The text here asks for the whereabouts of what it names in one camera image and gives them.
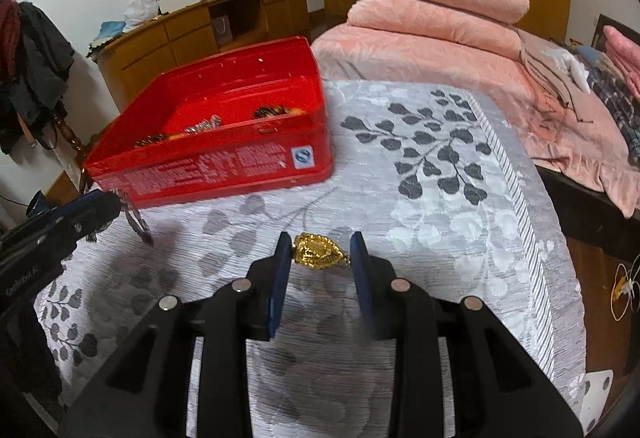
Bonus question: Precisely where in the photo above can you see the flat pink folded quilt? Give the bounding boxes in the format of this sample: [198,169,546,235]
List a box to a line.
[346,0,523,63]

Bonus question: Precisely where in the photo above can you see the gold ring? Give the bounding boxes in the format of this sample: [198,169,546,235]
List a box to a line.
[292,233,351,270]

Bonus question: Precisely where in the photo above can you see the dark hanging clothes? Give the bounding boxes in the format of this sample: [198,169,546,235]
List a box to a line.
[0,0,76,156]

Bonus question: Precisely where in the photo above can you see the wooden coat rack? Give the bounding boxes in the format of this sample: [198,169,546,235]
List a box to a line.
[47,102,93,191]

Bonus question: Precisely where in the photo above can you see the red tin box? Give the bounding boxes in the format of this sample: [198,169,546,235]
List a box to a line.
[82,36,334,210]

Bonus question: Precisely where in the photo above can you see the blue cloth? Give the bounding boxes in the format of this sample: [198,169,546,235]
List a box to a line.
[87,20,128,56]

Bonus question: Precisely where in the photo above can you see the silver key ring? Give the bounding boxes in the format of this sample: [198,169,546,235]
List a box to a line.
[114,188,155,247]

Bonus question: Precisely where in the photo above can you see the dark wooden bed frame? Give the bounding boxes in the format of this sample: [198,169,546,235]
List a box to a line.
[535,12,640,263]

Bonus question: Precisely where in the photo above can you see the white cable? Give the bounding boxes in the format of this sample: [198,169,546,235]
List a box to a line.
[610,255,640,321]

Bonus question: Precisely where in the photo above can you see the pink folded clothing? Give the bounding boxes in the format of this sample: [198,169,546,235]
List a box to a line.
[602,25,640,91]

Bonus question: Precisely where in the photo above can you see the grey paper bag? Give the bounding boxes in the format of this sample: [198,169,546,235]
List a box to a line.
[212,15,234,49]

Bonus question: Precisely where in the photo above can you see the beige garment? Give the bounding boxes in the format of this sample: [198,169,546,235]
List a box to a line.
[520,30,593,123]

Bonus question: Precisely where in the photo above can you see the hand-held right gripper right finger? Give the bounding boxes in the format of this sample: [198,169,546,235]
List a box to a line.
[349,231,583,438]

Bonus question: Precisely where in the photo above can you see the pink bed sheet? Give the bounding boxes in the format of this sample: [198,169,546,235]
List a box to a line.
[310,22,640,219]

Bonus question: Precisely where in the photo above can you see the plaid shirt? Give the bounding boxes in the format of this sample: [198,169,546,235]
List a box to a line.
[587,68,640,163]

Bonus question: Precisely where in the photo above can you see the white cloth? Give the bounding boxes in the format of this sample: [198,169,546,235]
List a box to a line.
[550,48,592,93]

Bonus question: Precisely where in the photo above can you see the white plastic bag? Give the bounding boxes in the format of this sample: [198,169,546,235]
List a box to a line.
[122,0,161,32]

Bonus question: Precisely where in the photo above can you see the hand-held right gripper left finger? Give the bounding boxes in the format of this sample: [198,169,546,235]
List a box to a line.
[59,233,293,438]

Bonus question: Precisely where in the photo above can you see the wooden sideboard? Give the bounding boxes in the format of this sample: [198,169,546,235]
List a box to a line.
[90,0,310,113]

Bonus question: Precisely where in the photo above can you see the white grey leaf bedspread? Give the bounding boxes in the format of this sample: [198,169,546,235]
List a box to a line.
[30,78,586,438]

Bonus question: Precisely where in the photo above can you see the silver metal watch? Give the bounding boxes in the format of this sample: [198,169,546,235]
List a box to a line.
[180,115,223,137]

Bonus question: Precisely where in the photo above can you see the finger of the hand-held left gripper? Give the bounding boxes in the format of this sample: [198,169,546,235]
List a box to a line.
[30,191,124,231]
[50,203,124,253]

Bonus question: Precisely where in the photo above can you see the amber bead necklace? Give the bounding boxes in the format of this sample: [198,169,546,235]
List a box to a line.
[132,134,173,149]

